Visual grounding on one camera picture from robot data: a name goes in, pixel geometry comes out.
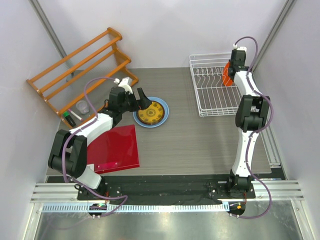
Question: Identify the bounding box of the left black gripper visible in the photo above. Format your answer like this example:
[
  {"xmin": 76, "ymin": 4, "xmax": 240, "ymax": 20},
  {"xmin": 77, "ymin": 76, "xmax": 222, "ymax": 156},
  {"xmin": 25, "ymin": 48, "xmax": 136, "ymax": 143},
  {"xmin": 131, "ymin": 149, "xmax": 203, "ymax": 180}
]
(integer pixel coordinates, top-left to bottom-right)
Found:
[{"xmin": 119, "ymin": 88, "xmax": 151, "ymax": 114}]

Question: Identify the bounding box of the yellow patterned plate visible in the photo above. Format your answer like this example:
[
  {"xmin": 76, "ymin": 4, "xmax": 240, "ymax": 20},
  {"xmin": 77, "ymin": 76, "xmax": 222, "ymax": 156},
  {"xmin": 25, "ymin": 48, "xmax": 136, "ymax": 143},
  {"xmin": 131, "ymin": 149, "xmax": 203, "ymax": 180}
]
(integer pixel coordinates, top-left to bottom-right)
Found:
[{"xmin": 137, "ymin": 101, "xmax": 165, "ymax": 126}]

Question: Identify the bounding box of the light blue plate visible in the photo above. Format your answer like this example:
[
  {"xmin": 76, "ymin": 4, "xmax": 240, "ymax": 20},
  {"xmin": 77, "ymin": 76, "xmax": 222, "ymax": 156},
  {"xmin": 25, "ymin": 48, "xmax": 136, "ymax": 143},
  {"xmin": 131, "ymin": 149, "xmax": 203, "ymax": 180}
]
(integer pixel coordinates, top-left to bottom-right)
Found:
[{"xmin": 133, "ymin": 96, "xmax": 170, "ymax": 128}]

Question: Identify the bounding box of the orange plate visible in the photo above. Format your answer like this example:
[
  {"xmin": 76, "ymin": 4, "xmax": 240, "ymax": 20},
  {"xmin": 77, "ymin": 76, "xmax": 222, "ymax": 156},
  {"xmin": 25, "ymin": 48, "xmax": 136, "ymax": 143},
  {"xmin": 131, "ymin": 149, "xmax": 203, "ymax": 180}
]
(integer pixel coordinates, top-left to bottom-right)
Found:
[{"xmin": 222, "ymin": 60, "xmax": 236, "ymax": 87}]

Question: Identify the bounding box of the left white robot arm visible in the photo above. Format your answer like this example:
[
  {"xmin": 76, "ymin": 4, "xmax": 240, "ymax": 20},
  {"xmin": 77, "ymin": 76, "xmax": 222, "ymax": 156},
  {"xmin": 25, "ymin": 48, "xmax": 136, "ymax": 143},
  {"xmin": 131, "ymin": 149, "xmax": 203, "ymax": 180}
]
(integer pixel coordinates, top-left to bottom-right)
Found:
[{"xmin": 48, "ymin": 86, "xmax": 152, "ymax": 200}]

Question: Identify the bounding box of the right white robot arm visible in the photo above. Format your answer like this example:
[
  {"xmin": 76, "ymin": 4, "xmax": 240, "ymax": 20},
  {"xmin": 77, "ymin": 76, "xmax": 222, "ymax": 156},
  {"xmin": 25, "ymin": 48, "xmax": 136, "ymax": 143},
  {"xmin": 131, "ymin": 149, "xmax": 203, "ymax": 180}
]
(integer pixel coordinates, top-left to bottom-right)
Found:
[{"xmin": 223, "ymin": 46, "xmax": 269, "ymax": 198}]

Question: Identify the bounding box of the orange wooden rack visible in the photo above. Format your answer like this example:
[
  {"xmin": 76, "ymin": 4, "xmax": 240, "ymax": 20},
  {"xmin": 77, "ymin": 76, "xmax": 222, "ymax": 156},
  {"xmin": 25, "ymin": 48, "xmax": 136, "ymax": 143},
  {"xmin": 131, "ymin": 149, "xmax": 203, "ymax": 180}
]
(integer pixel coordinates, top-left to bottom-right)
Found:
[{"xmin": 26, "ymin": 27, "xmax": 139, "ymax": 129}]

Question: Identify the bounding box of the red acrylic board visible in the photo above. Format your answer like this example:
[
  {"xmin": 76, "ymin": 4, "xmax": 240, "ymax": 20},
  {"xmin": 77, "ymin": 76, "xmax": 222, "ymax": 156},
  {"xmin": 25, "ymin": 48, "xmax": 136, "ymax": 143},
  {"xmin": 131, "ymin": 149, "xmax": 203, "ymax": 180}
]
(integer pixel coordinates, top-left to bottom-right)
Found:
[{"xmin": 87, "ymin": 124, "xmax": 140, "ymax": 175}]

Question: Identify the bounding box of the clear plastic cup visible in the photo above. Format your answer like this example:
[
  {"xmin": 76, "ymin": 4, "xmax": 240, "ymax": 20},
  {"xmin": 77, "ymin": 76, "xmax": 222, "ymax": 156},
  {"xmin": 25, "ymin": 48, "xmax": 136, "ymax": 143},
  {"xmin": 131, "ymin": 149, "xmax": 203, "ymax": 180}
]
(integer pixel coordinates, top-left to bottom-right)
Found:
[{"xmin": 75, "ymin": 100, "xmax": 90, "ymax": 115}]

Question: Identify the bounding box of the white pink pen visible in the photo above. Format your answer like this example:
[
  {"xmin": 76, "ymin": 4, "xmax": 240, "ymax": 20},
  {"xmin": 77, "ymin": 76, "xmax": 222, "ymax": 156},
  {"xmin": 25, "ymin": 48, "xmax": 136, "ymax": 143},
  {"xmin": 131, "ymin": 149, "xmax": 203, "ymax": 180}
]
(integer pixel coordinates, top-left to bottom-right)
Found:
[{"xmin": 68, "ymin": 108, "xmax": 83, "ymax": 122}]

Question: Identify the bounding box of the green highlighter marker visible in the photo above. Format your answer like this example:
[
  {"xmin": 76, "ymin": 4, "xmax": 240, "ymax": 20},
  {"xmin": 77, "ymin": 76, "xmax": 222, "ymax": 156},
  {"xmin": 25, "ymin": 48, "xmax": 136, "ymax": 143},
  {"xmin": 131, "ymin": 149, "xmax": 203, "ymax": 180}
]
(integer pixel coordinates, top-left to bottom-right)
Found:
[{"xmin": 62, "ymin": 111, "xmax": 76, "ymax": 127}]

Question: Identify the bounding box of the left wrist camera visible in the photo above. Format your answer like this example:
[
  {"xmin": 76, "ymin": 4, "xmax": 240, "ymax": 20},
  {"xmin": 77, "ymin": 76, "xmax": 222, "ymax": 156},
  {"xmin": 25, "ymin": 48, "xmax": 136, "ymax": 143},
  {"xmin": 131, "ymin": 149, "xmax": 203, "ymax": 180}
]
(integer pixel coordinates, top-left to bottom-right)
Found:
[{"xmin": 113, "ymin": 77, "xmax": 133, "ymax": 94}]

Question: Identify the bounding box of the white wire dish rack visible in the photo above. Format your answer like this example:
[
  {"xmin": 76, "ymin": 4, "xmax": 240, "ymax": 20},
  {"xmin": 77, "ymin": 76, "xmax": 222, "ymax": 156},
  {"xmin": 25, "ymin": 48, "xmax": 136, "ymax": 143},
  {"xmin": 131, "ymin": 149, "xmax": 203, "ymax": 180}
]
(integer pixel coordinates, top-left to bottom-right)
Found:
[{"xmin": 189, "ymin": 52, "xmax": 242, "ymax": 117}]

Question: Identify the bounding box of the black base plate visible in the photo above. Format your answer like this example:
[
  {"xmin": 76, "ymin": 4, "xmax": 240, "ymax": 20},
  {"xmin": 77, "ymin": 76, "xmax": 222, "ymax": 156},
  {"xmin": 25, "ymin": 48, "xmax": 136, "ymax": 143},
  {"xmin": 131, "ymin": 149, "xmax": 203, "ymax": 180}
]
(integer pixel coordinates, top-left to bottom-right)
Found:
[{"xmin": 76, "ymin": 174, "xmax": 256, "ymax": 206}]

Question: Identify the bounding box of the aluminium rail frame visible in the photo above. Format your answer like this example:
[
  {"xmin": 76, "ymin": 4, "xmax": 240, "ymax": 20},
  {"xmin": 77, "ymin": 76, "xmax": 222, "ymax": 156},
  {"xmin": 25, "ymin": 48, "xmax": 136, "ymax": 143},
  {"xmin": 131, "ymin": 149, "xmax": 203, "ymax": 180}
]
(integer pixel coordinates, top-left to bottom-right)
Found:
[{"xmin": 31, "ymin": 180, "xmax": 304, "ymax": 206}]

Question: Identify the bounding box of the white slotted cable duct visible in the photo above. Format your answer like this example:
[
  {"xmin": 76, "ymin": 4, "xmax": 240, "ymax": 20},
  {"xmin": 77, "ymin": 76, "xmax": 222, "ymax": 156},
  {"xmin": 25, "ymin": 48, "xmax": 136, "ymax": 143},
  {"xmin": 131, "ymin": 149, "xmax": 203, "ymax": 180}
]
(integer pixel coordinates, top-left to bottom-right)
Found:
[{"xmin": 42, "ymin": 202, "xmax": 230, "ymax": 214}]

